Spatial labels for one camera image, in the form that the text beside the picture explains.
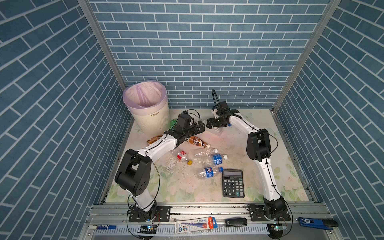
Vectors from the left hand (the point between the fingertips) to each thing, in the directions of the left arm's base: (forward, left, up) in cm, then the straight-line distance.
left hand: (200, 126), depth 89 cm
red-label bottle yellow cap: (-13, +11, -11) cm, 21 cm away
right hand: (+12, -8, -11) cm, 18 cm away
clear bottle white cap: (-9, -3, -15) cm, 18 cm away
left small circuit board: (-48, +26, -20) cm, 58 cm away
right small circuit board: (-49, -36, -17) cm, 63 cm away
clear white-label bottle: (+7, -12, -11) cm, 18 cm away
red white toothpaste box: (-47, +4, -15) cm, 50 cm away
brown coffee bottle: (-3, +2, -12) cm, 12 cm away
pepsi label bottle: (-24, -5, -11) cm, 27 cm away
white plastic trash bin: (+4, +29, -4) cm, 30 cm away
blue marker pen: (-47, +45, -16) cm, 67 cm away
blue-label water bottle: (-16, -9, -10) cm, 21 cm away
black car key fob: (-47, -16, -13) cm, 51 cm away
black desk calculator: (-29, -18, -15) cm, 37 cm away
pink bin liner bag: (+27, +37, 0) cm, 46 cm away
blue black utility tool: (-49, -57, -11) cm, 76 cm away
